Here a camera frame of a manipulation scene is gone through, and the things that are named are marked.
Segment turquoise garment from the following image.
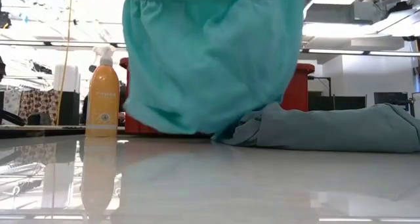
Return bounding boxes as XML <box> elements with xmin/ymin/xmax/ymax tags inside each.
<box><xmin>121</xmin><ymin>0</ymin><xmax>306</xmax><ymax>136</ymax></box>

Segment grey-green pants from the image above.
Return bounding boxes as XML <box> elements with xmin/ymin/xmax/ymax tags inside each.
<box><xmin>212</xmin><ymin>102</ymin><xmax>420</xmax><ymax>154</ymax></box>

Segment red plastic laundry bin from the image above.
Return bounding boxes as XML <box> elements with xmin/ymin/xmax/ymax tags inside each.
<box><xmin>119</xmin><ymin>56</ymin><xmax>316</xmax><ymax>135</ymax></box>

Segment orange spray bottle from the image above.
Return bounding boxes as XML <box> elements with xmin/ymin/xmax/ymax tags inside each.
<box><xmin>85</xmin><ymin>45</ymin><xmax>121</xmax><ymax>139</ymax></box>

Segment black monitor row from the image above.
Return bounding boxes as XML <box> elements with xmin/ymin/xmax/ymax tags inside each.
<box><xmin>308</xmin><ymin>95</ymin><xmax>367</xmax><ymax>112</ymax></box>

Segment black box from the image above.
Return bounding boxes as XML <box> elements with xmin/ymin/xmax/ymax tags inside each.
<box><xmin>58</xmin><ymin>91</ymin><xmax>81</xmax><ymax>126</ymax></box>

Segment white cylinder container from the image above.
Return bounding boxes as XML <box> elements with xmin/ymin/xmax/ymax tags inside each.
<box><xmin>53</xmin><ymin>64</ymin><xmax>81</xmax><ymax>93</ymax></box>

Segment brown patterned cloth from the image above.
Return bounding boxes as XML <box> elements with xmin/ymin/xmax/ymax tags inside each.
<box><xmin>18</xmin><ymin>89</ymin><xmax>61</xmax><ymax>126</ymax></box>

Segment yellow cable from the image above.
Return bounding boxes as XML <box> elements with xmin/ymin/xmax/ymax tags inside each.
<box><xmin>54</xmin><ymin>0</ymin><xmax>74</xmax><ymax>126</ymax></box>

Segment ceiling light rail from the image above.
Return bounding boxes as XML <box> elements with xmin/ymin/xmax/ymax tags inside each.
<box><xmin>0</xmin><ymin>39</ymin><xmax>420</xmax><ymax>58</ymax></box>

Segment black aluminium table frame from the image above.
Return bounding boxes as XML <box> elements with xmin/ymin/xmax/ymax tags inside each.
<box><xmin>0</xmin><ymin>124</ymin><xmax>126</xmax><ymax>140</ymax></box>

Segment dark wall screen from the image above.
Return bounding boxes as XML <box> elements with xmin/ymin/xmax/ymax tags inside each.
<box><xmin>373</xmin><ymin>91</ymin><xmax>410</xmax><ymax>105</ymax></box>

